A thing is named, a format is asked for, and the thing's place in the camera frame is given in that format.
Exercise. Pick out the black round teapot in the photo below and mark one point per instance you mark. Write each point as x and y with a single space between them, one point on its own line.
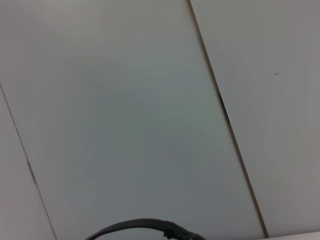
140 222

